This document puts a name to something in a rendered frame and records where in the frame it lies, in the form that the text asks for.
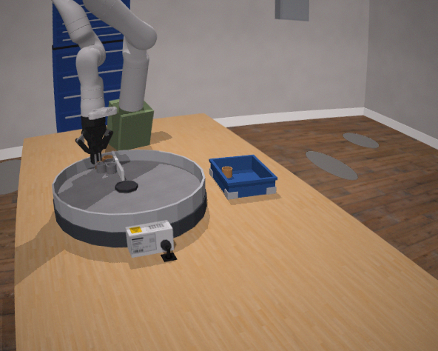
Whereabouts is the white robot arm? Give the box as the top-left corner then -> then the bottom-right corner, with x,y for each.
52,0 -> 157,120

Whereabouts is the grey round turning table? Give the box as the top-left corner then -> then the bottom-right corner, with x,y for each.
52,150 -> 206,262

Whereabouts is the blue crate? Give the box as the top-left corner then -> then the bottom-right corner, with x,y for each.
209,155 -> 277,200

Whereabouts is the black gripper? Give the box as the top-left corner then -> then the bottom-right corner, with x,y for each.
75,116 -> 113,166

